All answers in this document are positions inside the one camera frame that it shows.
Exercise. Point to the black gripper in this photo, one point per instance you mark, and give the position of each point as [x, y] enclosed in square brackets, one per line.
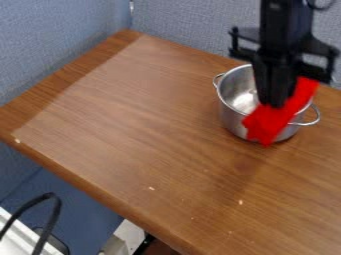
[284, 51]

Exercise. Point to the red plastic block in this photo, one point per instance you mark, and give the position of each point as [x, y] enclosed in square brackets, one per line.
[267, 122]

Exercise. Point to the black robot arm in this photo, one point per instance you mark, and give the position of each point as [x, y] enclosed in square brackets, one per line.
[294, 11]

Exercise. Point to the metal pot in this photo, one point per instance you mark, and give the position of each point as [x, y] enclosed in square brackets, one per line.
[239, 101]

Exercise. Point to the white table frame part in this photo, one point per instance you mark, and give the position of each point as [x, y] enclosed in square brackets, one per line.
[125, 240]

